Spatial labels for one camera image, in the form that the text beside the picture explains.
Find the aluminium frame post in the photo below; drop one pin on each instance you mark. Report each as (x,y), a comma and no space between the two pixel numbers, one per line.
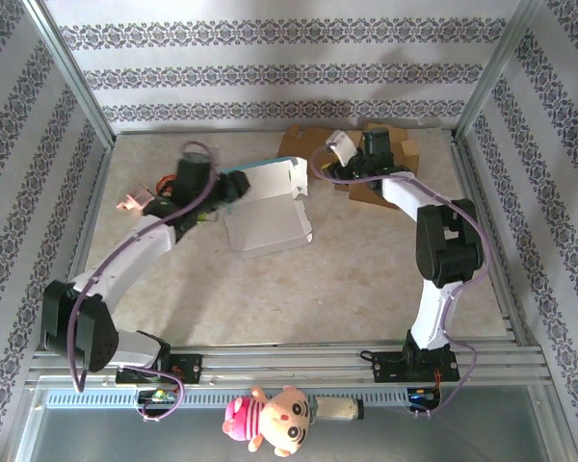
(491,77)
(72,77)

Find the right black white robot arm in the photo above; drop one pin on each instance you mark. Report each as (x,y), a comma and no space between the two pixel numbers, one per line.
(448,245)

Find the small circuit board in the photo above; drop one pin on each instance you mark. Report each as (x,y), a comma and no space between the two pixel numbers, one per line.
(156,395)
(421,395)

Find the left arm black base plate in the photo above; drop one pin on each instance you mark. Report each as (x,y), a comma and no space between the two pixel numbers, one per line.
(188,368)

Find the aluminium side rail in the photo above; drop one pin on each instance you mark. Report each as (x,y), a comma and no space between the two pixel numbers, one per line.
(96,202)
(461,159)

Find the gold tin with red lid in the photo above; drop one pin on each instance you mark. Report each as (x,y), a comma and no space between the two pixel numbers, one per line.
(164,185)

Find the clear jar with beige filling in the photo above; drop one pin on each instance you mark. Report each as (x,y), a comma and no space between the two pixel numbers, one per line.
(337,409)

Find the brown cardboard box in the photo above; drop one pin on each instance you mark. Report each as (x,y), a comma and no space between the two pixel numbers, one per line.
(298,139)

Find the pink plush doll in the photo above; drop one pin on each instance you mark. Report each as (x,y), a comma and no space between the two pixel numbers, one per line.
(274,423)

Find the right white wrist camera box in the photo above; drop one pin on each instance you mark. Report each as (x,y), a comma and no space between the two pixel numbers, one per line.
(344,144)

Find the white and blue paper box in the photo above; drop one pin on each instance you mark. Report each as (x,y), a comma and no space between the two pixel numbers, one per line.
(270,226)

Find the pink plastic toy piece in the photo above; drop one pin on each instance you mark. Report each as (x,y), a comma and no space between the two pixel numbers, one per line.
(135,199)

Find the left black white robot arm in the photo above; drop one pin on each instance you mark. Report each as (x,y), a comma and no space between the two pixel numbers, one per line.
(125,260)

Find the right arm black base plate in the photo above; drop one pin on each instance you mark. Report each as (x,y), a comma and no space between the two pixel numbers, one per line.
(385,368)

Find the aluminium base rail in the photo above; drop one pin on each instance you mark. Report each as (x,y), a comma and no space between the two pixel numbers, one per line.
(289,361)

